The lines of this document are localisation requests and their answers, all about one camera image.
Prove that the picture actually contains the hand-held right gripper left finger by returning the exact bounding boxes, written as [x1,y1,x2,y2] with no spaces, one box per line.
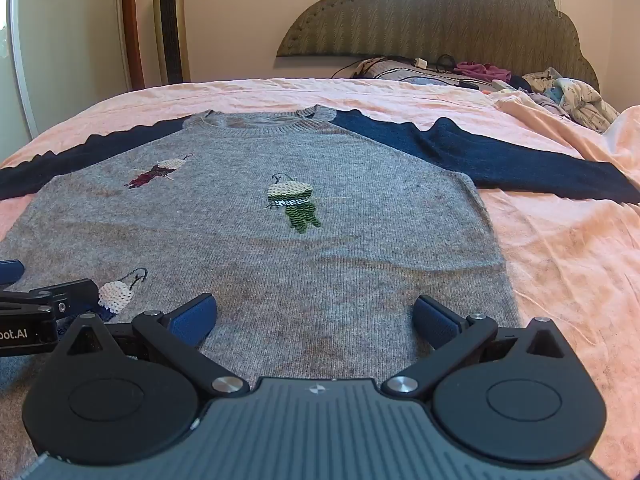
[60,292,251,402]

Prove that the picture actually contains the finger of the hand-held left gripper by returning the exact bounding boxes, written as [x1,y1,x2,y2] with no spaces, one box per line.
[0,259,26,288]
[0,279,99,318]

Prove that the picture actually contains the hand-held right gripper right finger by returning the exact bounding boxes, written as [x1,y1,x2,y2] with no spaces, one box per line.
[381,295,581,403]

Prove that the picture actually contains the grey sweater with navy sleeves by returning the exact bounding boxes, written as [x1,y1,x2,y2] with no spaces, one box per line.
[0,104,640,463]

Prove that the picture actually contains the pile of light clothes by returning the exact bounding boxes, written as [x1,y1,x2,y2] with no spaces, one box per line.
[492,66,621,133]

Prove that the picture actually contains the pink bed sheet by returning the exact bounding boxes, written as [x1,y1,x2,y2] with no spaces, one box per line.
[0,77,640,480]

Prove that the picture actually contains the white flower-print wardrobe door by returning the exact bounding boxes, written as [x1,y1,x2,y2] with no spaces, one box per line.
[0,0,132,148]

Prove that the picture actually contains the grey striped pillow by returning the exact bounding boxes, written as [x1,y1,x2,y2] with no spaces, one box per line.
[352,57,493,92]

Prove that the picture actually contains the magenta cloth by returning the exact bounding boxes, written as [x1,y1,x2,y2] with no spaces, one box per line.
[454,61,511,83]

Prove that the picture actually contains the gold tower air conditioner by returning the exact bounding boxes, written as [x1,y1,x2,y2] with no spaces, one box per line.
[151,0,192,86]

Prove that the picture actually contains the olive padded headboard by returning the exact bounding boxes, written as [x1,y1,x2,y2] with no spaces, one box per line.
[276,0,601,93]

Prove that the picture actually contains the black charger cable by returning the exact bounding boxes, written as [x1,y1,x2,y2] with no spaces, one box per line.
[332,54,456,80]

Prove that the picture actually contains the brown wooden door frame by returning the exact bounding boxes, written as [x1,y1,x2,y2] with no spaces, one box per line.
[120,0,147,92]

